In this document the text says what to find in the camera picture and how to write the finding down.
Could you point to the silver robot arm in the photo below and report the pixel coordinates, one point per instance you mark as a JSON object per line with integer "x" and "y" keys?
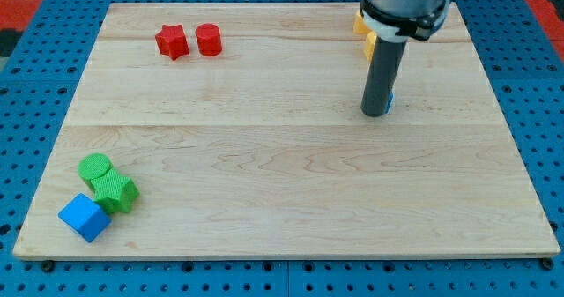
{"x": 396, "y": 21}

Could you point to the wooden board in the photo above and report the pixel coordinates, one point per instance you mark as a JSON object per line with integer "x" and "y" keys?
{"x": 262, "y": 151}

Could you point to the blue block behind tool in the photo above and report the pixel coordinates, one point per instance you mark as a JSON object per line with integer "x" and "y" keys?
{"x": 390, "y": 102}

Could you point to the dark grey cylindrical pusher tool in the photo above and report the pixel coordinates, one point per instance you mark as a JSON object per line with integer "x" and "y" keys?
{"x": 381, "y": 76}

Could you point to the red cylinder block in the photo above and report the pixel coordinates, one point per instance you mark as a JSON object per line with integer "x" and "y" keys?
{"x": 208, "y": 39}

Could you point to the yellow block lower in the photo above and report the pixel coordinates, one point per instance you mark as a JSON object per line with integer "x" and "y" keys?
{"x": 369, "y": 46}

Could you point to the yellow block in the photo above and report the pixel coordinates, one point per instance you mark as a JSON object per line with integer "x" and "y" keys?
{"x": 369, "y": 46}
{"x": 359, "y": 26}

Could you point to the yellow block upper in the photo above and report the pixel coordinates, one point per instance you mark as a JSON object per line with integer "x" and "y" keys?
{"x": 359, "y": 26}

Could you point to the red star block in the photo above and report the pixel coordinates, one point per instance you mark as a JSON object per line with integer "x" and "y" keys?
{"x": 172, "y": 41}

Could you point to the green star block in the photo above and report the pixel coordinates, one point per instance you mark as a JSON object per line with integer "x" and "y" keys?
{"x": 114, "y": 192}

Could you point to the green cylinder block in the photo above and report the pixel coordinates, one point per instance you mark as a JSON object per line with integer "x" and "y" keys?
{"x": 93, "y": 166}

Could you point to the blue cube block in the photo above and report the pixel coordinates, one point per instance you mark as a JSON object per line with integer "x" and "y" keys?
{"x": 85, "y": 217}

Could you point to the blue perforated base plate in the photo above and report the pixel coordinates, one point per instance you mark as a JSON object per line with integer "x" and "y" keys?
{"x": 518, "y": 55}

